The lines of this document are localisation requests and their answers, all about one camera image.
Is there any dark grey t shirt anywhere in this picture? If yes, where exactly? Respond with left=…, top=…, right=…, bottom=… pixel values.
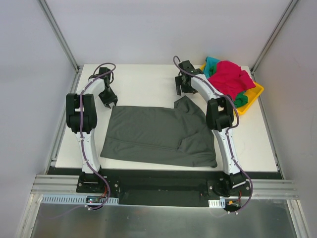
left=101, top=96, right=217, bottom=168

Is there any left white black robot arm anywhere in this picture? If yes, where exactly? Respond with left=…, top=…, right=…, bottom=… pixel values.
left=66, top=63, right=118, bottom=174

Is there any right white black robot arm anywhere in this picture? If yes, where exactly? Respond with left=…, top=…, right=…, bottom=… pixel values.
left=173, top=56, right=246, bottom=196

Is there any teal t shirt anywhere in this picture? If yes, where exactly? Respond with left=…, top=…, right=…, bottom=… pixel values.
left=203, top=57, right=220, bottom=79

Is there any magenta t shirt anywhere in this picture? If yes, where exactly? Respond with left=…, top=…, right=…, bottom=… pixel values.
left=208, top=60, right=255, bottom=101

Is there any green t shirt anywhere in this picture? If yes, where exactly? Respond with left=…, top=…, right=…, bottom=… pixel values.
left=234, top=91, right=248, bottom=108

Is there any yellow plastic bin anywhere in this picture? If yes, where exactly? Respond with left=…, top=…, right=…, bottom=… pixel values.
left=199, top=62, right=264, bottom=116

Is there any left aluminium frame post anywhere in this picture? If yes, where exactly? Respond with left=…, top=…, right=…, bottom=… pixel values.
left=38, top=0, right=84, bottom=72

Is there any aluminium frame post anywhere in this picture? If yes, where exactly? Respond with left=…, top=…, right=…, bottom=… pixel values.
left=251, top=0, right=300, bottom=75
left=38, top=0, right=84, bottom=72

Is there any right aluminium frame post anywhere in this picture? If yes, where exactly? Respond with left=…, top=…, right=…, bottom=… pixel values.
left=251, top=0, right=300, bottom=75

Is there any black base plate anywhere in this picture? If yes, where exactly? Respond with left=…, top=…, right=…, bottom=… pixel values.
left=47, top=166, right=284, bottom=208

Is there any aluminium front rail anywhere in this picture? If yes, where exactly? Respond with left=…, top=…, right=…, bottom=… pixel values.
left=31, top=175, right=299, bottom=200

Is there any left white cable duct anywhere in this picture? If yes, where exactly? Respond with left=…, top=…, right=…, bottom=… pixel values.
left=42, top=194, right=119, bottom=206

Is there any white cable duct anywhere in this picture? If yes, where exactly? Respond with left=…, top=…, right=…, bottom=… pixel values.
left=42, top=194, right=119, bottom=206
left=208, top=198, right=226, bottom=209

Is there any right white cable duct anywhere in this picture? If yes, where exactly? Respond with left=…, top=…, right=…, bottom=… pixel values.
left=208, top=198, right=226, bottom=209

